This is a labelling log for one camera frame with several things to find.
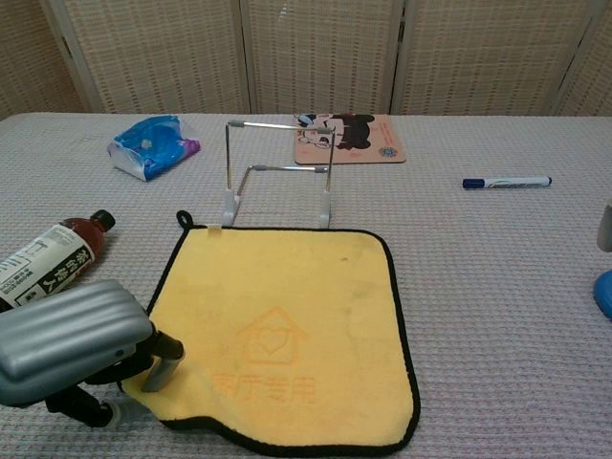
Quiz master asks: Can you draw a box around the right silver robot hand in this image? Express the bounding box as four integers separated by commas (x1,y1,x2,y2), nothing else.
597,198,612,251

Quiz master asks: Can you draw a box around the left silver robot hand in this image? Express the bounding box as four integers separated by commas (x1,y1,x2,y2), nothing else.
0,279,186,426

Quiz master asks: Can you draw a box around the yellow towel with dark back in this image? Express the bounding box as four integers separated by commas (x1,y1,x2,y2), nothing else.
119,209,421,455

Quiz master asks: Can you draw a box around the blue round disc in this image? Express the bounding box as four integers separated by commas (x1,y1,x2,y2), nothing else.
592,270,612,321

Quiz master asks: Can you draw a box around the brown tea bottle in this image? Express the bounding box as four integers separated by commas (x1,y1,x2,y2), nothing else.
0,208,118,312

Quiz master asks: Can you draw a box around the blue whiteboard marker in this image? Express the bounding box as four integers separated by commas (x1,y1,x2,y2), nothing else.
461,175,554,190

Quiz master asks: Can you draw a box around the woven folding screen panel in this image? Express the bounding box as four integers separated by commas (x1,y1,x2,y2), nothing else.
0,0,92,120
238,0,407,115
40,0,252,115
554,0,612,118
391,0,599,116

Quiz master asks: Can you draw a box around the pale woven tablecloth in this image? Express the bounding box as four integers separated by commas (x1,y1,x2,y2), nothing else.
0,112,612,459

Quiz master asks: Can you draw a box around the blue tissue pack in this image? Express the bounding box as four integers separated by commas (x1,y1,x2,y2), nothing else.
105,113,202,183

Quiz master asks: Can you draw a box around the cartoon girl mouse pad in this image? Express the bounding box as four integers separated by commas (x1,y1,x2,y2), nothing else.
292,112,408,166

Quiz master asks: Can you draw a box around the metal wire stand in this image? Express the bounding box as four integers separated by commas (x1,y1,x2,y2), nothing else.
220,119,336,230

